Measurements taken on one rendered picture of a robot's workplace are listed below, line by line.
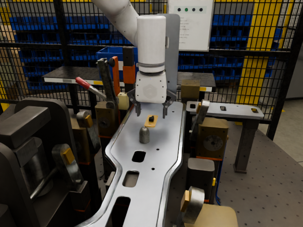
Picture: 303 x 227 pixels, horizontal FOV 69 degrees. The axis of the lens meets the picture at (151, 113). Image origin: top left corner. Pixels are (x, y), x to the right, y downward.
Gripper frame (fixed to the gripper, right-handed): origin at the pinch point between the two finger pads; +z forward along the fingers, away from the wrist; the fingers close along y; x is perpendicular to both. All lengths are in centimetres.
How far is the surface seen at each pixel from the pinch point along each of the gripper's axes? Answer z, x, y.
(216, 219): -1.5, -40.7, 18.5
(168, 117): 3.1, 3.6, 5.7
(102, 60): -18.4, -1.8, -15.4
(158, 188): 3.0, -31.3, 7.1
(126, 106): 0.8, 6.2, -10.9
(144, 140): 2.0, -14.2, 0.5
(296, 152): 103, 138, 127
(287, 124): 104, 199, 140
